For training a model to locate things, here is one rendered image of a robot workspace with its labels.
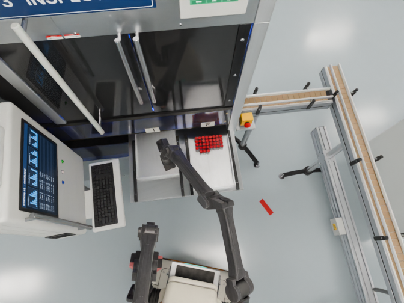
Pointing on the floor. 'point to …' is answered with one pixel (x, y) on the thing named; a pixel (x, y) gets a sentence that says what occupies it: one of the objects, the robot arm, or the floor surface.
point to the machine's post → (250, 58)
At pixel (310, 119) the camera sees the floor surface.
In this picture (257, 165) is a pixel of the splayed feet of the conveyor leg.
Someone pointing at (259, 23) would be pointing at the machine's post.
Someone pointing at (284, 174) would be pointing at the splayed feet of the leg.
